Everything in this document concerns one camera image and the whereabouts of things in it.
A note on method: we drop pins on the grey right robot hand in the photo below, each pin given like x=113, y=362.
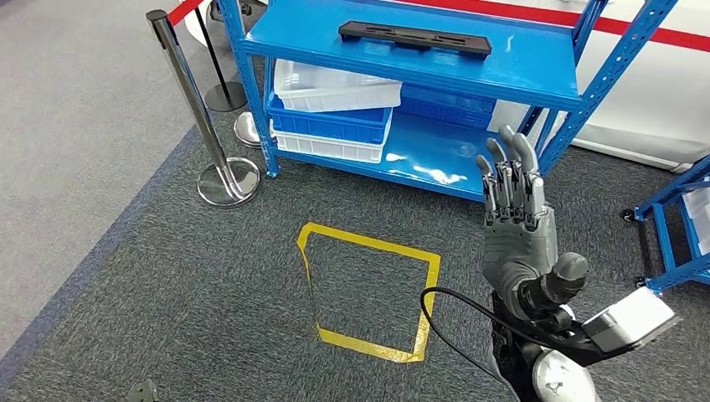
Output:
x=518, y=249

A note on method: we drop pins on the black plastic plate frame part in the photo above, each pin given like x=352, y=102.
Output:
x=355, y=30

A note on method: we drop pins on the blue metal shelf rack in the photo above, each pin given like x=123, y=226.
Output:
x=665, y=249
x=499, y=66

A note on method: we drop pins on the yellow floor tape square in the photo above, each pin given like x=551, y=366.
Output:
x=430, y=288

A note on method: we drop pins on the blue plastic crate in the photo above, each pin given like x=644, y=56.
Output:
x=333, y=127
x=444, y=105

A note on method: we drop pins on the white car with red stripe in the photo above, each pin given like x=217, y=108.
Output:
x=654, y=100

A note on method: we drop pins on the chrome stanchion base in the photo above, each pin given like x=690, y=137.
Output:
x=245, y=130

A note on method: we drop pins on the red barrier belt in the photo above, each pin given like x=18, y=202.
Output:
x=183, y=11

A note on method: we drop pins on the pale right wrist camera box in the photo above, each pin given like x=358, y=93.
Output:
x=632, y=319

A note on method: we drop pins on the black stanchion post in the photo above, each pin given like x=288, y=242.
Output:
x=224, y=97

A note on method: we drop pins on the chrome stanchion post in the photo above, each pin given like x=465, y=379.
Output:
x=194, y=105

